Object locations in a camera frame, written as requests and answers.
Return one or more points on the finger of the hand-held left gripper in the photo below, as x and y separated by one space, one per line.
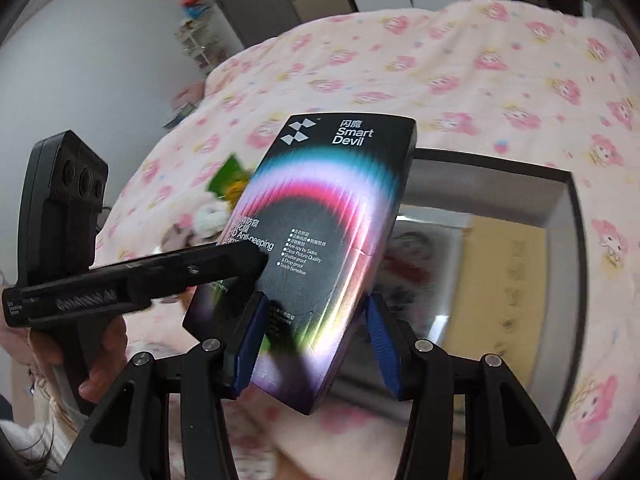
210 265

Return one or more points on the green snack packet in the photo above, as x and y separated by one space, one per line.
227 172

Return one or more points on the white shelf rack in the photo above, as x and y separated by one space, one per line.
195 35

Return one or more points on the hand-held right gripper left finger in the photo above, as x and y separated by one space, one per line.
247 350

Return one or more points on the cartoon printed book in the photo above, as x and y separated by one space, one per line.
417 270

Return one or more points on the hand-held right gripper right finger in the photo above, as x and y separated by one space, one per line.
382 350

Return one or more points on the dark grey storage container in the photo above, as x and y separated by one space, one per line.
500 190

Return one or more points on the white plush toy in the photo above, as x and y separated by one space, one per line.
212 220

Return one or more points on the yellow plastic wrapper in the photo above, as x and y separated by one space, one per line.
236 194

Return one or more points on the black iridescent printed box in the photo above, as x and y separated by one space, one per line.
325 210

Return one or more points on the person's left hand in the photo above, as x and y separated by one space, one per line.
112 345

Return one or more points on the pink cartoon printed blanket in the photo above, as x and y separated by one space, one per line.
450 85

